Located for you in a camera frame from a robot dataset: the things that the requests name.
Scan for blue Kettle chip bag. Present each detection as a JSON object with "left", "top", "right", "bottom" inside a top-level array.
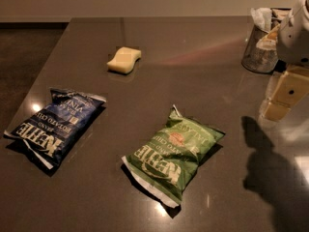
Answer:
[{"left": 4, "top": 88, "right": 106, "bottom": 170}]

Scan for green jalapeno Kettle chip bag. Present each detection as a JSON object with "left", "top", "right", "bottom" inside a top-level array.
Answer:
[{"left": 122, "top": 106, "right": 225, "bottom": 208}]

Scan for grey-white gripper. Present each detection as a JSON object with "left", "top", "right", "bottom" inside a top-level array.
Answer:
[{"left": 256, "top": 0, "right": 309, "bottom": 121}]

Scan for metal mesh cup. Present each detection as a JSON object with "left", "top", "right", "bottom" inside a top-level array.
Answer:
[{"left": 241, "top": 8, "right": 290, "bottom": 74}]

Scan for yellow sponge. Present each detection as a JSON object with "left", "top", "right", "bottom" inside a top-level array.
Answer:
[{"left": 107, "top": 47, "right": 141, "bottom": 74}]

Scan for white napkins in cup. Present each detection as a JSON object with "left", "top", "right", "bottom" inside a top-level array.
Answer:
[{"left": 250, "top": 8, "right": 272, "bottom": 32}]

